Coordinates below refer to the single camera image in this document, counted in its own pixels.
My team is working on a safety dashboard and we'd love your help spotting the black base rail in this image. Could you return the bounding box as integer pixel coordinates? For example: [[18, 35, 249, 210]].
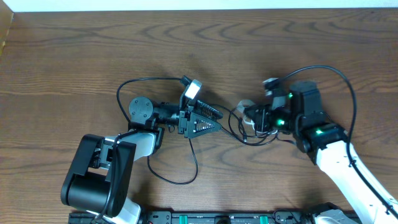
[[68, 203, 361, 224]]

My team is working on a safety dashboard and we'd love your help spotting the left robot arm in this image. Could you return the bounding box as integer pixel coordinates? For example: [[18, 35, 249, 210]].
[[60, 96, 223, 223]]

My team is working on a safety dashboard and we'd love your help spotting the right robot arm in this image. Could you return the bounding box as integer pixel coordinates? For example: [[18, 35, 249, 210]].
[[239, 78, 397, 223]]

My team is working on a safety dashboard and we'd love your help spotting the right camera cable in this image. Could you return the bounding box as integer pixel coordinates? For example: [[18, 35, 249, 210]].
[[276, 65, 398, 212]]

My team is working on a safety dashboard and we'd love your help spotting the white cable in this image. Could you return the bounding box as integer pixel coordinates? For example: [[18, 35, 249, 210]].
[[236, 99, 279, 135]]

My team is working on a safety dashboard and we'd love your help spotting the left camera cable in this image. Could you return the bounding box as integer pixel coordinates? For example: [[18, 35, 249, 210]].
[[116, 75, 193, 125]]

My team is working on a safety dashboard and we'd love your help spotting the black cable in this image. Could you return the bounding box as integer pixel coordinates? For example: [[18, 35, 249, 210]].
[[146, 104, 279, 185]]

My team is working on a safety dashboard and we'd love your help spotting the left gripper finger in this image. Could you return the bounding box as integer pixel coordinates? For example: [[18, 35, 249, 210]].
[[194, 100, 223, 120], [186, 113, 221, 139]]

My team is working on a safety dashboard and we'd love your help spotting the camera cable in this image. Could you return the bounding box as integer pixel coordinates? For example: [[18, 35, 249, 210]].
[[276, 65, 398, 212], [116, 75, 193, 125]]

